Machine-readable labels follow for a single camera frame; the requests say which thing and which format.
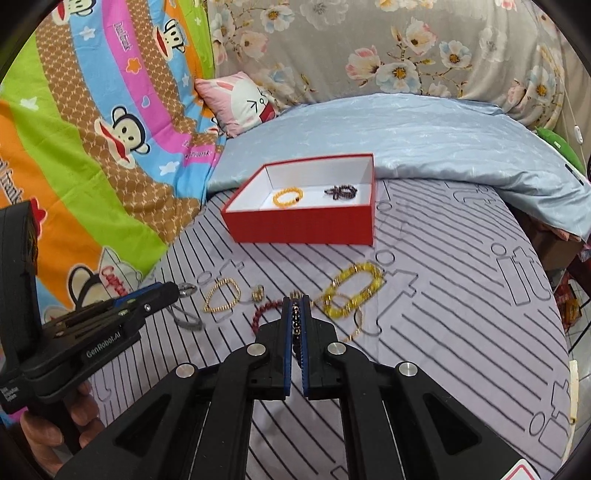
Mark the striped bed sheet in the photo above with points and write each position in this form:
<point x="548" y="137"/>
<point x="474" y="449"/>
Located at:
<point x="461" y="300"/>

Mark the person's left hand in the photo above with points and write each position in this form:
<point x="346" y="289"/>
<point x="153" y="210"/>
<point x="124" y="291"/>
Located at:
<point x="41" y="434"/>

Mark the colourful packets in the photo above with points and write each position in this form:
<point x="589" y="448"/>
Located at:
<point x="570" y="300"/>

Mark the thin gold bangle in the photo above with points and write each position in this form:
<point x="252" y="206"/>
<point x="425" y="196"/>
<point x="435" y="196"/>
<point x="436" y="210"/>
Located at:
<point x="358" y="332"/>

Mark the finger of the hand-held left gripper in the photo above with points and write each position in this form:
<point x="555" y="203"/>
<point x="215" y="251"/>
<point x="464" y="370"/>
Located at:
<point x="147" y="307"/>
<point x="136" y="295"/>

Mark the brown cardboard box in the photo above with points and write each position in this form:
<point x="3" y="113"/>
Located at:
<point x="549" y="249"/>

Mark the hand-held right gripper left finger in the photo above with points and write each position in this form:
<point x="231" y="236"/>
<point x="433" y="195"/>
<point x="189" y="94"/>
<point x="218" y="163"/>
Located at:
<point x="287" y="346"/>

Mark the silver hair clip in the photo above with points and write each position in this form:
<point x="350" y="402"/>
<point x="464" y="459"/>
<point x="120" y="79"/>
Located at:
<point x="194" y="325"/>

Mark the green plush object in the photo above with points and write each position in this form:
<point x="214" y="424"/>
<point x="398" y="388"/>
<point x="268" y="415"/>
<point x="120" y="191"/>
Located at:
<point x="558" y="143"/>

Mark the cartoon monkey blanket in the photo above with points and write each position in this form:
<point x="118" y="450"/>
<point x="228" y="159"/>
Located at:
<point x="92" y="184"/>

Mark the light blue quilt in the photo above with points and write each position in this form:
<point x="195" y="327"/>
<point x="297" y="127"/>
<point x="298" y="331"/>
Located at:
<point x="415" y="138"/>

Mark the grey floral quilt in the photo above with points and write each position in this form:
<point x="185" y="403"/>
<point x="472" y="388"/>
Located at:
<point x="369" y="46"/>

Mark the pink rabbit pillow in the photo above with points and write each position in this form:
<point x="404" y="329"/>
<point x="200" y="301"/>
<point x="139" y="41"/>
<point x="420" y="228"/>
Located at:
<point x="231" y="101"/>

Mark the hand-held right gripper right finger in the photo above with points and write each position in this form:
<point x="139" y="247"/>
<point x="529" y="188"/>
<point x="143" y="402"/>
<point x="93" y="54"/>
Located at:
<point x="307" y="346"/>

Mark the red cardboard box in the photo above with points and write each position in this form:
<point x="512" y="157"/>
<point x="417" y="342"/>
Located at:
<point x="300" y="226"/>

